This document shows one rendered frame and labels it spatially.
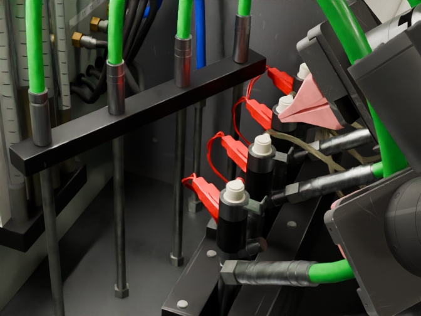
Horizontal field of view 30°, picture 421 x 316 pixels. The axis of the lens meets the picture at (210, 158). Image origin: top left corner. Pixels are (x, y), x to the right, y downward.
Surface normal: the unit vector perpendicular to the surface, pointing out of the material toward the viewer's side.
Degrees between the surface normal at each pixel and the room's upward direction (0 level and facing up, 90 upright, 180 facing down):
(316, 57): 90
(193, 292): 0
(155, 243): 0
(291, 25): 90
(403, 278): 45
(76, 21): 90
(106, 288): 0
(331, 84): 90
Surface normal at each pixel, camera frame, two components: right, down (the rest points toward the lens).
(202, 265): 0.04, -0.80
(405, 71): -0.40, 0.24
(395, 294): 0.22, -0.15
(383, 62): -0.55, 0.34
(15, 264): 0.93, 0.25
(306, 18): -0.36, 0.54
